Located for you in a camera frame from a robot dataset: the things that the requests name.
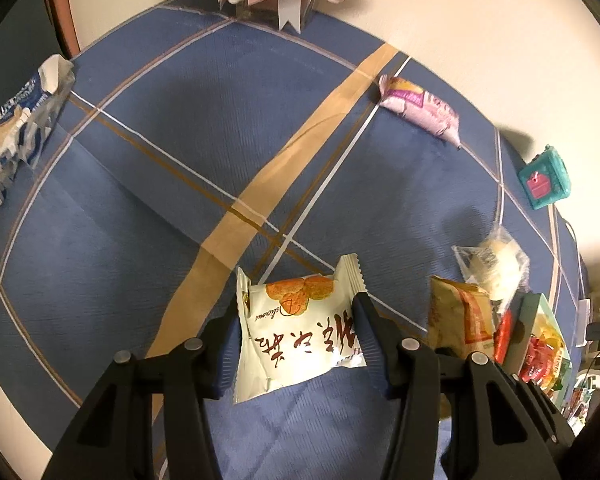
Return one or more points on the orange yellow egg roll packet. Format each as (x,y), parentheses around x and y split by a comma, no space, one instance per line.
(460,318)

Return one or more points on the blue white snack packet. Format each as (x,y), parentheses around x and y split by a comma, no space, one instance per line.
(28,118)

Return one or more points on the teal toy house box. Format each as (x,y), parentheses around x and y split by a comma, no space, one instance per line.
(545,179)

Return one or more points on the white walnut cake packet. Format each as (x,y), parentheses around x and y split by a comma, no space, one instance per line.
(296,329)

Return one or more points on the white power strip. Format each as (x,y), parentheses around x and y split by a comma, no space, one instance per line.
(583,319)

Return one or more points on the white tray green rim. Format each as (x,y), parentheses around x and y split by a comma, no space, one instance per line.
(525,306)

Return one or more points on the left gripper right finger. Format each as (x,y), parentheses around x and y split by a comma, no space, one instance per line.
(466,415)

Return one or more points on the blue plaid tablecloth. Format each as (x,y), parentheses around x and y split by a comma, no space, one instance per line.
(192,138)

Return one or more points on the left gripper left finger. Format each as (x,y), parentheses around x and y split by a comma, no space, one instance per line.
(111,435)

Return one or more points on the clear wrapped round pastry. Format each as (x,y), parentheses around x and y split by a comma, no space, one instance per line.
(498,265)

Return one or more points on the pink small snack packet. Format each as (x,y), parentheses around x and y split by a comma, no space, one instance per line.
(421,107)

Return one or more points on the orange red patterned packet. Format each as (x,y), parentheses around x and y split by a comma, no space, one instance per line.
(502,336)

